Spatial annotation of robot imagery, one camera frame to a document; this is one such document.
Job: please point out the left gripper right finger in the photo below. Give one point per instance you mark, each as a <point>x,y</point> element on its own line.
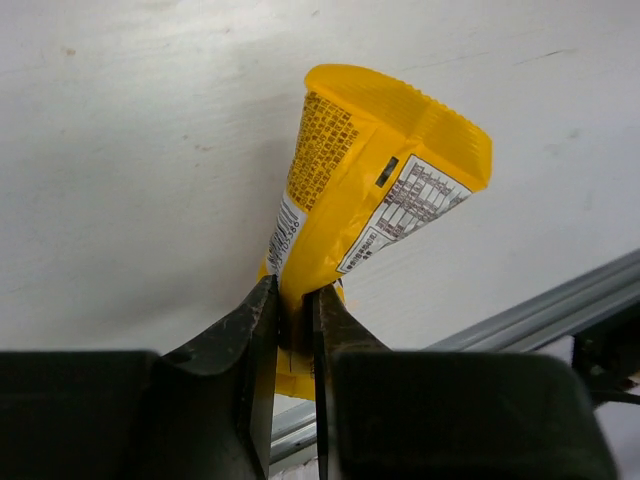
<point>384,414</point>

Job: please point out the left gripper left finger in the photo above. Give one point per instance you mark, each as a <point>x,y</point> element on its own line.
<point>201,411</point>

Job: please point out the yellow snack bar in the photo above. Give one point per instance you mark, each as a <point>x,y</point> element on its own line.
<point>375,161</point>

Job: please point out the aluminium table frame rail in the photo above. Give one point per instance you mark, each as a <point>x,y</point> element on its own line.
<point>564,310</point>

